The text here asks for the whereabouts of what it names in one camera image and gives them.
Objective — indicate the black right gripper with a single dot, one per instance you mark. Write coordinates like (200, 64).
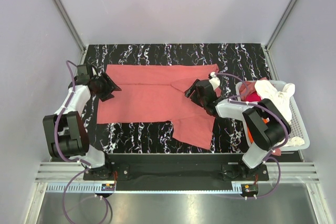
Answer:
(188, 92)

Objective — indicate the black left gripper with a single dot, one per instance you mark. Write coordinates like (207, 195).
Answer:
(110, 86)

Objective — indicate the salmon pink t shirt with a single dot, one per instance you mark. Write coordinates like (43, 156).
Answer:
(156, 94)

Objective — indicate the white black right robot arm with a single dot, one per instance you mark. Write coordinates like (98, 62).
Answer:
(268, 127)

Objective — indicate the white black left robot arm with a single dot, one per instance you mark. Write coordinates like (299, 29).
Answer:
(65, 133)

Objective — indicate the dusty pink t shirt in basket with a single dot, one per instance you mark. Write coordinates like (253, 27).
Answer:
(247, 88)

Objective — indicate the black marble pattern mat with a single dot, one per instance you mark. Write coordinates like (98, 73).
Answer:
(241, 60)

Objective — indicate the magenta t shirt in basket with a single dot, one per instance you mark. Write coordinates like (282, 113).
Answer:
(253, 97)

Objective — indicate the white plastic laundry basket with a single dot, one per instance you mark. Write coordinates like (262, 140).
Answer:
(297, 125)

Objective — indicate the white t shirt in basket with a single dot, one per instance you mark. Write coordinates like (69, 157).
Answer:
(281, 99)

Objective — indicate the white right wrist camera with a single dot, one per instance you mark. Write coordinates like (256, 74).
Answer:
(214, 80)

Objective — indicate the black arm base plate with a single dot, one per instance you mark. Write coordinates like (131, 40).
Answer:
(178, 172)

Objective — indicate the left aluminium frame post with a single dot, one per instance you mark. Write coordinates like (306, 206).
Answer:
(67, 20)

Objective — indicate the aluminium frame post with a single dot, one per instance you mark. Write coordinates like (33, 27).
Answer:
(288, 10)
(67, 20)

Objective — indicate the slotted grey cable duct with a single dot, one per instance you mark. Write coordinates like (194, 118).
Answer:
(99, 188)

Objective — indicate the right aluminium frame post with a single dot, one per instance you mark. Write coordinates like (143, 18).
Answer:
(288, 10)

